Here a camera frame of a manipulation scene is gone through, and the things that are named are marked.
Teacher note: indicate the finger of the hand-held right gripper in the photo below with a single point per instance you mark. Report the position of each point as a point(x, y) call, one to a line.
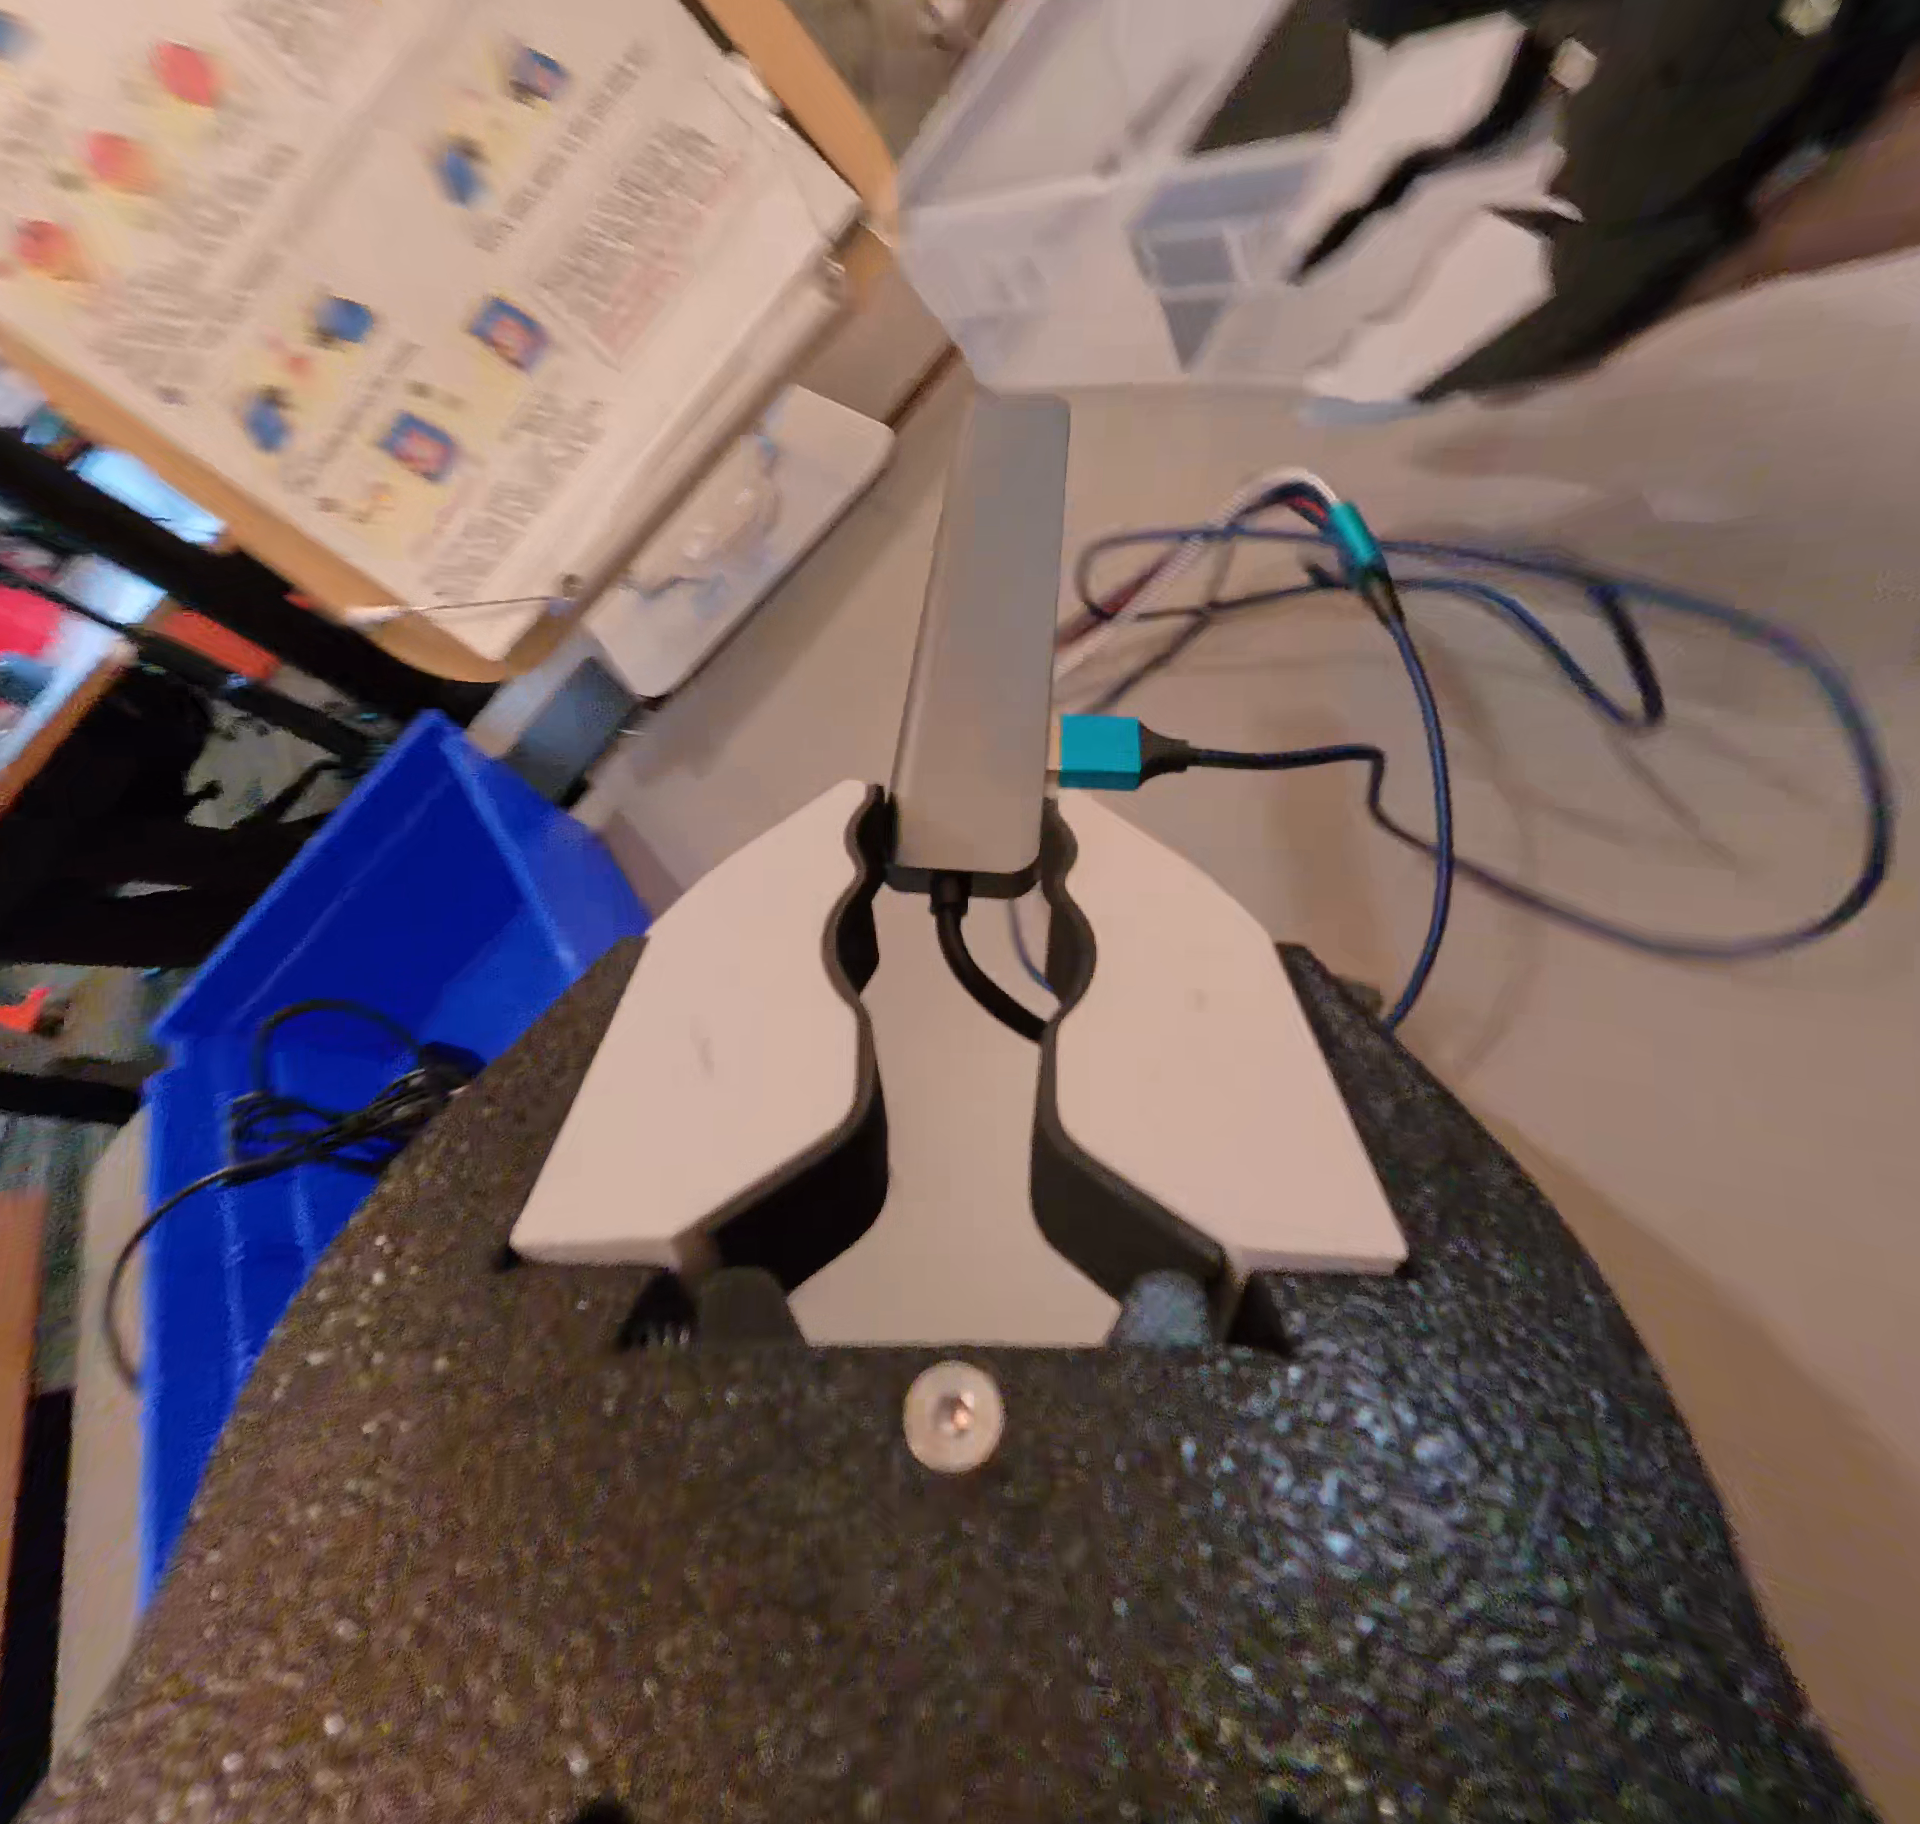
point(1424, 102)
point(1458, 293)

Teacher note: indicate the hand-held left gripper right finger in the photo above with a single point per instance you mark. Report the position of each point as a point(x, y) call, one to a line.
point(1214, 1073)

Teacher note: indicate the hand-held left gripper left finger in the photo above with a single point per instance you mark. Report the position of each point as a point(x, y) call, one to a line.
point(703, 1073)

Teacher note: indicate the large blue plastic bin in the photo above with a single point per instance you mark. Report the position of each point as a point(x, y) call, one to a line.
point(454, 866)

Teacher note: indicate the large black USB hub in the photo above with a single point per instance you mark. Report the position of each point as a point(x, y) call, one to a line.
point(356, 1125)

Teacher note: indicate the clear plastic bin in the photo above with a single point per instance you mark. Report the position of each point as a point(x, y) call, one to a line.
point(1046, 128)

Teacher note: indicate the slim grey USB hub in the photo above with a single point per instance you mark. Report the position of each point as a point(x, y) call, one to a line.
point(982, 626)

